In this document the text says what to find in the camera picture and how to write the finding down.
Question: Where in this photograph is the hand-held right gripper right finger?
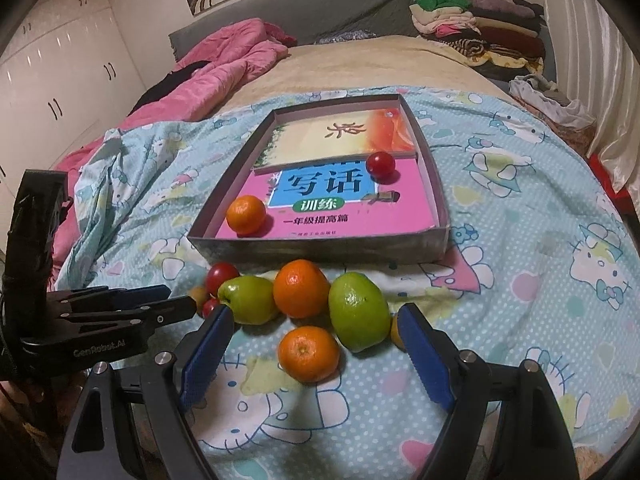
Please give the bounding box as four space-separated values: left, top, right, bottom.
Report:
397 302 583 480

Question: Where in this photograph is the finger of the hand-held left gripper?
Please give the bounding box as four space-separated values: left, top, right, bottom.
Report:
59 296 197 334
47 284 172 315

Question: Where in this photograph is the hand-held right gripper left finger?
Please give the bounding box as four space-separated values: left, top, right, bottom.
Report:
56 304 236 480

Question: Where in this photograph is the large green apple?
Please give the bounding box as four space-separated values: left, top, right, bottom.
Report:
327 272 392 353

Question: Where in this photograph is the large orange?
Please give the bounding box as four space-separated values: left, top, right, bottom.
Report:
272 259 332 319

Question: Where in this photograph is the small orange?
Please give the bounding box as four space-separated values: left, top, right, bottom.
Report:
226 195 268 237

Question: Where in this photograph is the grey cardboard box tray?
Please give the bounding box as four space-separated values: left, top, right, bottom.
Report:
186 94 451 265

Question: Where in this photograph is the blue cat print blanket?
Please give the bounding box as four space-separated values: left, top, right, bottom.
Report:
52 87 638 480

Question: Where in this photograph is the pink book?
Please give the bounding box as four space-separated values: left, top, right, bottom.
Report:
215 157 435 241

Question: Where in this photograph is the white wardrobe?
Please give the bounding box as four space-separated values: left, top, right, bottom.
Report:
0 0 151 201

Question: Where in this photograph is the black cloth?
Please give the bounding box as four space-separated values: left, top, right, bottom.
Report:
131 60 213 113

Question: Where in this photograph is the yellow and orange book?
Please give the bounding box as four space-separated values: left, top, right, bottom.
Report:
254 107 418 176

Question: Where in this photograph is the pink quilt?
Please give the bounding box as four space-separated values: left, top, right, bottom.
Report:
50 17 299 271

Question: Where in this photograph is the red object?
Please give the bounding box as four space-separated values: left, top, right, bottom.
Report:
587 155 631 201

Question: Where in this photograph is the white crumpled cloth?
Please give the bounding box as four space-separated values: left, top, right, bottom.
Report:
509 74 598 128

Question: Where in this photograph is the beige bed sheet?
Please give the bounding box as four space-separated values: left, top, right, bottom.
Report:
220 35 511 116

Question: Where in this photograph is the dark patterned cloth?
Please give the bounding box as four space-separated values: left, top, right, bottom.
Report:
315 30 381 45

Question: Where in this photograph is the grey padded headboard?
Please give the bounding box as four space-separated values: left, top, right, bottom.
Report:
168 0 418 61

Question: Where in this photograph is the pile of folded clothes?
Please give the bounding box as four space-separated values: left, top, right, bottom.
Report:
409 0 548 81

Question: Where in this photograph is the cream curtain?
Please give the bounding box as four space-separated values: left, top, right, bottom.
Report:
540 0 640 196

